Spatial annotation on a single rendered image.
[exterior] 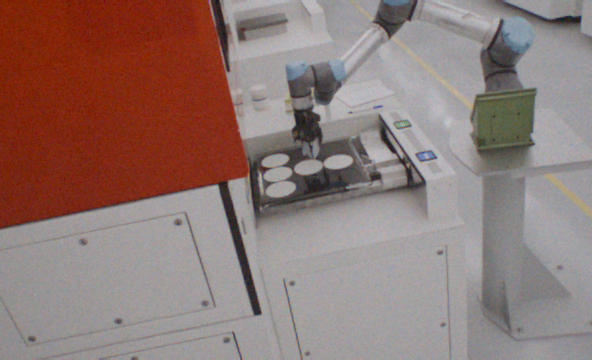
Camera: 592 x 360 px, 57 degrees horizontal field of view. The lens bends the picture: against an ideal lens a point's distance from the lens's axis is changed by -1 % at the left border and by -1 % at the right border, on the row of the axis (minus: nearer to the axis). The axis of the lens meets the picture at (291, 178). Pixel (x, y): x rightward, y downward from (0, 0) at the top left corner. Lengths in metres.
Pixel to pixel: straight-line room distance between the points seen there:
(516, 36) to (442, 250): 0.77
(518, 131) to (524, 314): 0.87
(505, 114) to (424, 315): 0.76
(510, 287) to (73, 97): 1.89
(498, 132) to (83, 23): 1.46
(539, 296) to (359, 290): 1.12
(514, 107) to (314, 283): 0.94
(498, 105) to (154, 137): 1.26
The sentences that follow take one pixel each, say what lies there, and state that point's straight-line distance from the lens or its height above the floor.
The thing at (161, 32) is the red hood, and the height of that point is 1.58.
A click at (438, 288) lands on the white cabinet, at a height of 0.60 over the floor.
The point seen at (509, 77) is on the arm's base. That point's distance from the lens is 2.09.
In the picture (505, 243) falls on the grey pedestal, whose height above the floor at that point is 0.40.
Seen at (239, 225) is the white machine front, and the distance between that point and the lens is 1.31.
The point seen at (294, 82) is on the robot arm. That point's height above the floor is 1.21.
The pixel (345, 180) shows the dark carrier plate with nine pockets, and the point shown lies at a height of 0.90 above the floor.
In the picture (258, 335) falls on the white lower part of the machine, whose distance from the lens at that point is 1.53.
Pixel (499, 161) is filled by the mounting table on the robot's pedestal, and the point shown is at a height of 0.82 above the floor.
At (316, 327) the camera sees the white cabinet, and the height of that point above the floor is 0.54.
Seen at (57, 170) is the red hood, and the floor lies 1.34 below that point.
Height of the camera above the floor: 1.80
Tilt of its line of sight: 29 degrees down
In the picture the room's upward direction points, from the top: 11 degrees counter-clockwise
